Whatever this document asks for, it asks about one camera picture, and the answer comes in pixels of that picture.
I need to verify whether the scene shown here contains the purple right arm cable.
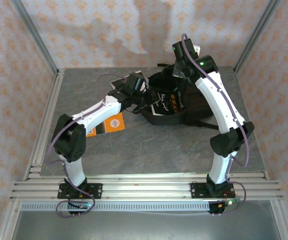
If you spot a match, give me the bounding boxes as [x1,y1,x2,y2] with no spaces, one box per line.
[181,33,251,216]

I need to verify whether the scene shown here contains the black backpack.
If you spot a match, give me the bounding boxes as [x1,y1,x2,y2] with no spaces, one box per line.
[133,63,221,131]

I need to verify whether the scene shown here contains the aluminium corner post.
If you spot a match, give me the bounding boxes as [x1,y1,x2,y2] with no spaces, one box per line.
[233,0,281,73]
[10,0,59,75]

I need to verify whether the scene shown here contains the grey metal sheet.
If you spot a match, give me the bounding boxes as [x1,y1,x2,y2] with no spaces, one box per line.
[11,211,284,240]

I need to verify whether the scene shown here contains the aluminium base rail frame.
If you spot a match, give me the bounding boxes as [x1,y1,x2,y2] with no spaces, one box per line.
[10,172,283,202]

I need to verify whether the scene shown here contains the small circuit board green LED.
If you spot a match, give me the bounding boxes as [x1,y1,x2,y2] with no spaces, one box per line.
[215,198,240,210]
[68,201,94,210]

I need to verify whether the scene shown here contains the dark book with brown cover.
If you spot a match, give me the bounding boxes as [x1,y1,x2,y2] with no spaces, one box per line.
[110,70,146,92]

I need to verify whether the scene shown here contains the slotted grey cable duct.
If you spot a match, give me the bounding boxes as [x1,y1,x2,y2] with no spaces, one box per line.
[21,201,211,212]

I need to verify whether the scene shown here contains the black book with orange title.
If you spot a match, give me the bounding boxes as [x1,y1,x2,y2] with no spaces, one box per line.
[150,86,184,117]

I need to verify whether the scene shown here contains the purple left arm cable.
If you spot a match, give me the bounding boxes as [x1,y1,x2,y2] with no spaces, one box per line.
[45,72,131,218]

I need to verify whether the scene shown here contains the aluminium table side rail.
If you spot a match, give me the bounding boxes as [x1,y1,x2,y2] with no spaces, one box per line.
[26,69,66,180]

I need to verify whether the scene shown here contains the orange paperback book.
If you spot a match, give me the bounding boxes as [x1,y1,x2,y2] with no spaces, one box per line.
[86,111,126,139]

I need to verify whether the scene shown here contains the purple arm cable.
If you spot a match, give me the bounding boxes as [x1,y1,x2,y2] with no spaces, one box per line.
[181,33,251,216]
[45,72,131,218]

